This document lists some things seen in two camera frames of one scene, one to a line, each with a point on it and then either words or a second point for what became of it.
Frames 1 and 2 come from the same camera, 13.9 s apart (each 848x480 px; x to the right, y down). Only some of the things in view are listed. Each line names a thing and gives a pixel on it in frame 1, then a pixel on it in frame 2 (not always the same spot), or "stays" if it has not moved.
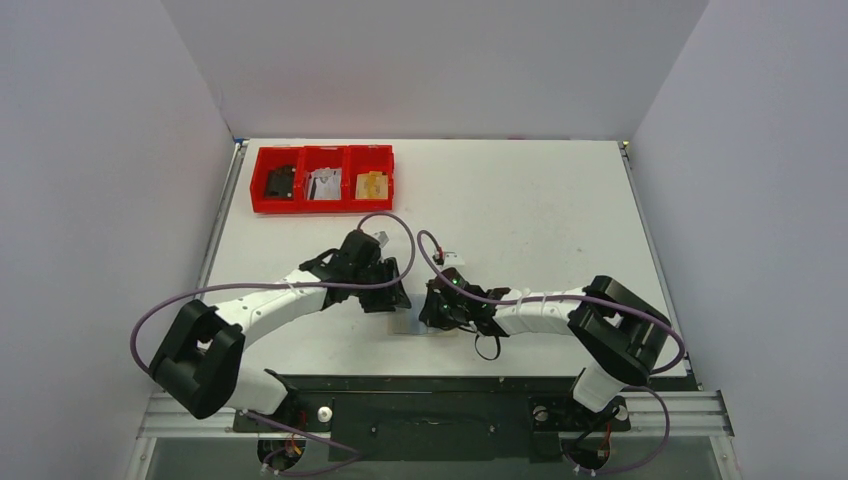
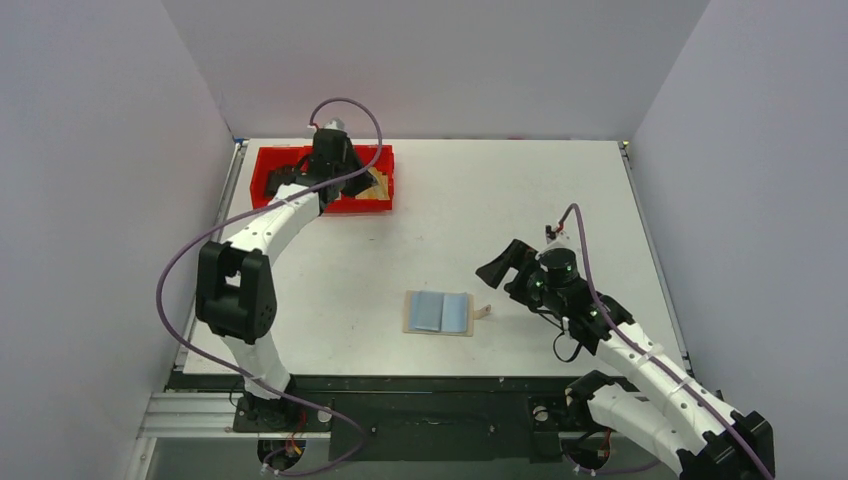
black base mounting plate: [438, 418] stays
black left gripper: [385, 285] -> [291, 175]
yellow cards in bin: [372, 185] stays
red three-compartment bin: [321, 179] stays
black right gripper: [437, 307] -> [525, 270]
